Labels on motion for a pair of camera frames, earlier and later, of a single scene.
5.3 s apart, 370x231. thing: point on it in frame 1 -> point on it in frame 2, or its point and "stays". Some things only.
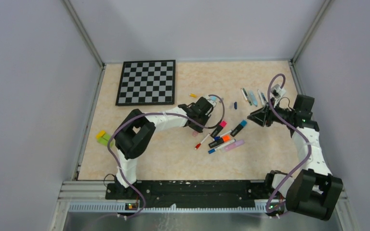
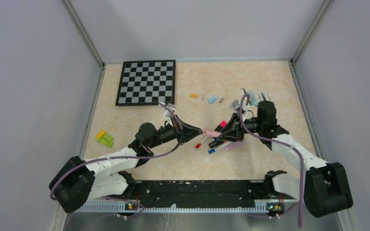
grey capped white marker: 261,97 stays
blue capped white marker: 213,150 stays
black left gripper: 198,128 -> 185,131
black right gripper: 262,116 -> 231,132
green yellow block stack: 103,138 stays
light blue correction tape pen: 254,99 stays
